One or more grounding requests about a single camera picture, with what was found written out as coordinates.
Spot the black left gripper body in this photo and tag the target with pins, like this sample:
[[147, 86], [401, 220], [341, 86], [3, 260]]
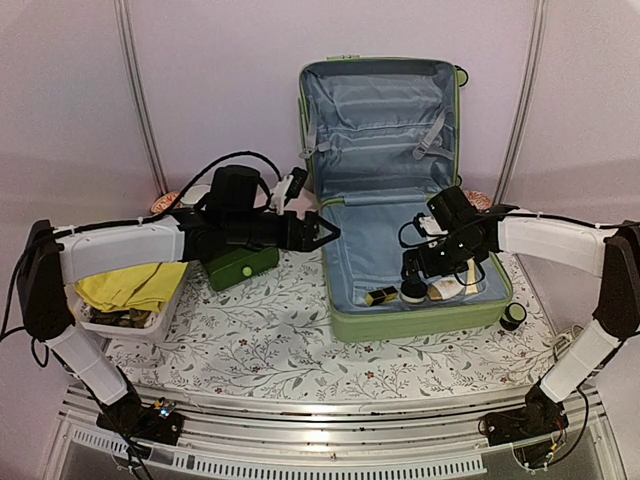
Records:
[[244, 231]]

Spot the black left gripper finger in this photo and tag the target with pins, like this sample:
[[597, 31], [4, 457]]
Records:
[[317, 232], [287, 189]]

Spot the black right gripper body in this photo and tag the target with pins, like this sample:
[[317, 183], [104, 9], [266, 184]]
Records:
[[452, 260]]

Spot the cream tube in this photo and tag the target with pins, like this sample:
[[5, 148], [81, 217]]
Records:
[[471, 281]]

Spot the black lidded round jar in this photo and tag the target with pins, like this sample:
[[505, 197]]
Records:
[[413, 291]]

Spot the white green drawer box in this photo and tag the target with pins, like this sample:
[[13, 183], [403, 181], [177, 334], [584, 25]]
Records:
[[235, 264]]

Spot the green hard-shell suitcase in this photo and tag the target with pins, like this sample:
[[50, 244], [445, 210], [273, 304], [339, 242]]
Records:
[[380, 137]]

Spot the yellow garment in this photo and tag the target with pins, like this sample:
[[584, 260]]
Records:
[[146, 287]]

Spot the white perforated plastic basket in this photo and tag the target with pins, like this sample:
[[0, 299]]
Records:
[[132, 324]]

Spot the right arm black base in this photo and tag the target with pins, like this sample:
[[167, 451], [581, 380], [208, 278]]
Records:
[[539, 416]]

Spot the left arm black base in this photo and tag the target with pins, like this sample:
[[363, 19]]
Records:
[[158, 422]]

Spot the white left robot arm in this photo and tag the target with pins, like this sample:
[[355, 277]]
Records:
[[140, 262]]

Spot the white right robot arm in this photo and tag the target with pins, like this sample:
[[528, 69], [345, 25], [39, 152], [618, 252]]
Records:
[[593, 267]]

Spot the cream round bottle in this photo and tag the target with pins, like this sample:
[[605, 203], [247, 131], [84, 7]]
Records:
[[444, 289]]

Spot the small dark tube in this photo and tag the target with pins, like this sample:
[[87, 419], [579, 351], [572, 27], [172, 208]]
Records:
[[381, 296]]

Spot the floral white table mat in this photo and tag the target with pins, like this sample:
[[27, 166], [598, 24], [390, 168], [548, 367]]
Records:
[[303, 332]]

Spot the white ribbed round object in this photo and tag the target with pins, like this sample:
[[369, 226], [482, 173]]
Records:
[[564, 340]]

